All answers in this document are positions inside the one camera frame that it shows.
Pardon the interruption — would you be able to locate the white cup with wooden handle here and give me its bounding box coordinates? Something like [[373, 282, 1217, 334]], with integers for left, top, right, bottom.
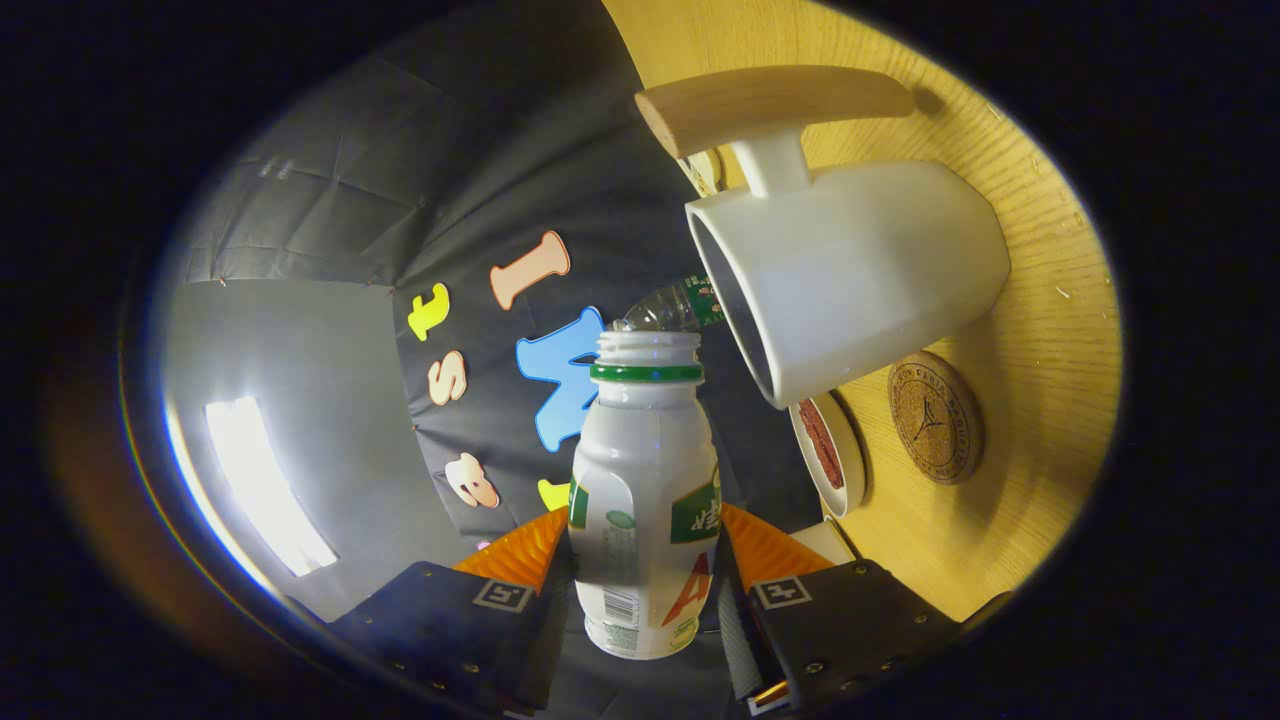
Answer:
[[634, 66, 1012, 411]]

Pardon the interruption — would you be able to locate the clear plastic water bottle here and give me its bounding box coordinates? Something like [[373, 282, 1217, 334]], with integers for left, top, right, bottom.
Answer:
[[610, 272, 726, 333]]

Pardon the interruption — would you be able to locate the white round plate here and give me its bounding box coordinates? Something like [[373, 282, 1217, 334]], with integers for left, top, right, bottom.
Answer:
[[788, 391, 867, 519]]

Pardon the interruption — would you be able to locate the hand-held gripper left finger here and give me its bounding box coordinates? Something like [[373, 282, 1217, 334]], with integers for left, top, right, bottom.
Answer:
[[330, 505, 576, 716]]

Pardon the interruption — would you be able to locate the ceiling light panel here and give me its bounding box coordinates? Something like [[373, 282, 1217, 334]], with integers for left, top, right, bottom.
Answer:
[[205, 395, 339, 578]]

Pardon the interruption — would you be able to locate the black backdrop cloth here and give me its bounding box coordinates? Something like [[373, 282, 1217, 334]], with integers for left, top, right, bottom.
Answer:
[[180, 0, 831, 720]]

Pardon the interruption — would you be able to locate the round cork coaster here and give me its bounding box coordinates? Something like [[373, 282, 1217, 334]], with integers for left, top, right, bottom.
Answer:
[[887, 350, 985, 487]]

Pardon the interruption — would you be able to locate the white juice bottle green label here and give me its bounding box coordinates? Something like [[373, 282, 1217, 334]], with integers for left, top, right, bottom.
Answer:
[[566, 330, 723, 661]]

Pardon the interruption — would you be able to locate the cream toaster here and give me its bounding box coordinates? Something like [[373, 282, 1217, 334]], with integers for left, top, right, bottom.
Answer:
[[790, 518, 858, 567]]

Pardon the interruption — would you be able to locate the wooden table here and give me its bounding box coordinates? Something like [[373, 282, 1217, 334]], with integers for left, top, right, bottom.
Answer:
[[600, 0, 1123, 623]]

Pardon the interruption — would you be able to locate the red food slice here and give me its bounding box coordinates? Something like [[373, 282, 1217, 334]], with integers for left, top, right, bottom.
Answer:
[[798, 398, 847, 491]]

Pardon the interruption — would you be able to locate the white divided tray with beans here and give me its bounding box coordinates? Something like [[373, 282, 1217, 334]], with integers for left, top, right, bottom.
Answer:
[[683, 148, 727, 198]]

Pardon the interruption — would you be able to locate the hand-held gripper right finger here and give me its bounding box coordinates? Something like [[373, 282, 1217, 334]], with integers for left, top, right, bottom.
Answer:
[[712, 500, 966, 716]]

